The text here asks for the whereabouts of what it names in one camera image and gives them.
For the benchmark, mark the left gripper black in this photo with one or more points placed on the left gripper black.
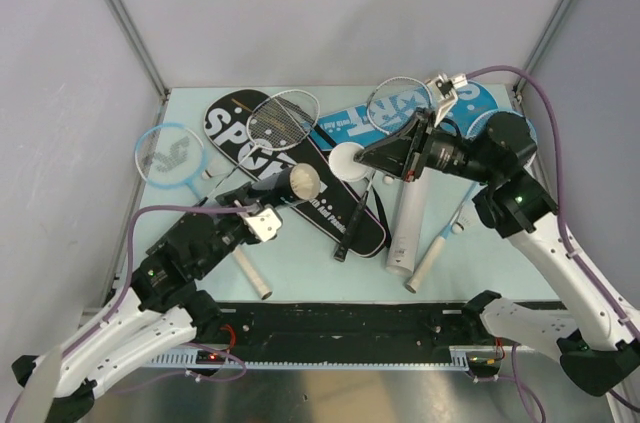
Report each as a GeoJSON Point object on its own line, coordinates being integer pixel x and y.
{"type": "Point", "coordinates": [236, 198]}

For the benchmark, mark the white cable duct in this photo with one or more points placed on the white cable duct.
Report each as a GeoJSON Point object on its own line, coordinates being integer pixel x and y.
{"type": "Point", "coordinates": [193, 359]}

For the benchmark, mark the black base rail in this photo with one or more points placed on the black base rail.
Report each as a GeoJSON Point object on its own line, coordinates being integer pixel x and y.
{"type": "Point", "coordinates": [348, 332]}

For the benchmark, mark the white tube lid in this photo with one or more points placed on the white tube lid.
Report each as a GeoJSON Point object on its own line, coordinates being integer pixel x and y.
{"type": "Point", "coordinates": [343, 166]}

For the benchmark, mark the blue racket left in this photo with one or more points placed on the blue racket left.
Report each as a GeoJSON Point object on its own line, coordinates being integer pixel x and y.
{"type": "Point", "coordinates": [171, 156]}

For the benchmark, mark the black racket bag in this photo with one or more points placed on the black racket bag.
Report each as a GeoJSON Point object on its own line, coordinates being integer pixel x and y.
{"type": "Point", "coordinates": [329, 212]}

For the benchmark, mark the white racket on blue bag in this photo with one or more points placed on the white racket on blue bag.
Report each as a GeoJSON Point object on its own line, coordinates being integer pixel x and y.
{"type": "Point", "coordinates": [388, 108]}

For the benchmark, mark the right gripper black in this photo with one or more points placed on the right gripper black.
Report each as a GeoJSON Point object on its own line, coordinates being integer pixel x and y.
{"type": "Point", "coordinates": [406, 161]}

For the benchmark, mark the black shuttlecock tube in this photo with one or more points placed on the black shuttlecock tube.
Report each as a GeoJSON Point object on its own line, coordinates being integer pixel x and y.
{"type": "Point", "coordinates": [297, 184]}

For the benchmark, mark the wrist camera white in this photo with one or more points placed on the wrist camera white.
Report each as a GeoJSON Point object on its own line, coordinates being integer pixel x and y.
{"type": "Point", "coordinates": [444, 93]}
{"type": "Point", "coordinates": [265, 224]}

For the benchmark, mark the white shuttlecock tube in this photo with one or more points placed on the white shuttlecock tube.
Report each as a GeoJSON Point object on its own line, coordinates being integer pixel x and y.
{"type": "Point", "coordinates": [406, 233]}

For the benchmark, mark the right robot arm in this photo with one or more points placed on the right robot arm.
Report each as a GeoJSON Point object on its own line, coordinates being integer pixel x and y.
{"type": "Point", "coordinates": [598, 347]}

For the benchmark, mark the blue racket bag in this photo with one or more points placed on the blue racket bag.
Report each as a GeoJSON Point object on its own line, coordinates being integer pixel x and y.
{"type": "Point", "coordinates": [351, 125]}

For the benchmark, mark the aluminium frame post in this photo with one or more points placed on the aluminium frame post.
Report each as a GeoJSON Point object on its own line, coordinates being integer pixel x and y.
{"type": "Point", "coordinates": [559, 14]}
{"type": "Point", "coordinates": [136, 43]}

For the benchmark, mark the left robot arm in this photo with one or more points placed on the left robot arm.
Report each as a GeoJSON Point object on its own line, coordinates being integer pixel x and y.
{"type": "Point", "coordinates": [158, 308]}

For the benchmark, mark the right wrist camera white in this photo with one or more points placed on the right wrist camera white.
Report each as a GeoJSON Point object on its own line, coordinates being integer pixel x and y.
{"type": "Point", "coordinates": [444, 93]}

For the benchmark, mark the white racket black handle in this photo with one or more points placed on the white racket black handle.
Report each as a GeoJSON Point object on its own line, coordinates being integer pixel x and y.
{"type": "Point", "coordinates": [279, 122]}

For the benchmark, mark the right aluminium frame post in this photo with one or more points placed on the right aluminium frame post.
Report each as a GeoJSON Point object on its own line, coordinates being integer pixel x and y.
{"type": "Point", "coordinates": [559, 14]}

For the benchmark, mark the left aluminium frame post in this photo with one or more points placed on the left aluminium frame post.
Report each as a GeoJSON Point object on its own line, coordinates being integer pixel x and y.
{"type": "Point", "coordinates": [136, 43]}

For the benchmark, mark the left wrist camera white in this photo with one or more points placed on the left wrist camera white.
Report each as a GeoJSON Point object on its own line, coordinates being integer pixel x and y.
{"type": "Point", "coordinates": [265, 224]}

